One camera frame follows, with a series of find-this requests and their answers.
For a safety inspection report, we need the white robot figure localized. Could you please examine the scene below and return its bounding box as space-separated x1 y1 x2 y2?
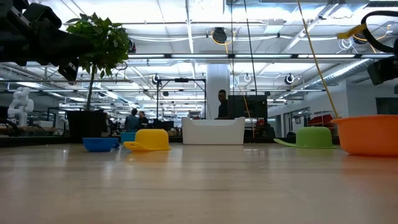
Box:
6 86 35 128

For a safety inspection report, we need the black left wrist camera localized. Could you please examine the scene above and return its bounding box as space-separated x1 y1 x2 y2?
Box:
23 2 63 30

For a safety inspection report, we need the thin black hanging cable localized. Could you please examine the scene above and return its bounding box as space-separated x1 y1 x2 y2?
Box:
230 0 234 96

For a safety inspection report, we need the yellow measuring cup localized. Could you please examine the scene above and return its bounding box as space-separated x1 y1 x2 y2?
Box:
123 128 172 152

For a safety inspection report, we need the yellow cable tag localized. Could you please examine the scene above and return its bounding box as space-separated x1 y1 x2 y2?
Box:
337 24 368 40

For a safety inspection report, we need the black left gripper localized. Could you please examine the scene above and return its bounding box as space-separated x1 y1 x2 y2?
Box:
0 0 95 85

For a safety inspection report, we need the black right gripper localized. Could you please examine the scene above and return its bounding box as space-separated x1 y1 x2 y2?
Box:
366 57 398 86

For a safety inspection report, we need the orange measuring cup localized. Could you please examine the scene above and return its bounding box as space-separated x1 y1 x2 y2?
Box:
331 114 398 156

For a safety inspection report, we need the white building column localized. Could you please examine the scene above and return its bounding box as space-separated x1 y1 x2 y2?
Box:
206 63 231 119

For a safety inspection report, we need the black metal rig frame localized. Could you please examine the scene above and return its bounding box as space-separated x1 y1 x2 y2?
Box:
156 77 207 121

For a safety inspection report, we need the yellow extension cable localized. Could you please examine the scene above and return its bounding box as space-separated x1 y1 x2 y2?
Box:
296 0 341 119

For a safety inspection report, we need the red storage shelf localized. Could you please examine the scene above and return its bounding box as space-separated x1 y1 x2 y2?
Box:
307 114 336 128

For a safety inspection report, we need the green leafy small tree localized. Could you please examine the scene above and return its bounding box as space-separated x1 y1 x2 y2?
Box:
65 12 131 111

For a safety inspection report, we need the teal measuring cup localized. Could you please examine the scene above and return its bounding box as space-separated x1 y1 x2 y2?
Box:
120 132 137 144

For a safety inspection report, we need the person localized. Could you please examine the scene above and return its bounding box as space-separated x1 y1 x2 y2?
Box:
138 111 150 130
124 108 140 133
105 113 115 135
214 89 229 120

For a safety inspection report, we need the small blue measuring cup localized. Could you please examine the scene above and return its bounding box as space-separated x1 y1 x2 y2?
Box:
82 137 121 152

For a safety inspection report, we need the black plant pot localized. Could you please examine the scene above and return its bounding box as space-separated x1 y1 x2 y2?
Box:
67 109 108 144

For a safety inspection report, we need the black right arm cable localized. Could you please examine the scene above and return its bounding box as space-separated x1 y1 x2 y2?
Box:
360 11 398 54

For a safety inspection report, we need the white plastic basket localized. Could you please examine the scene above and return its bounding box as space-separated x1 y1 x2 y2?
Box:
181 116 246 146

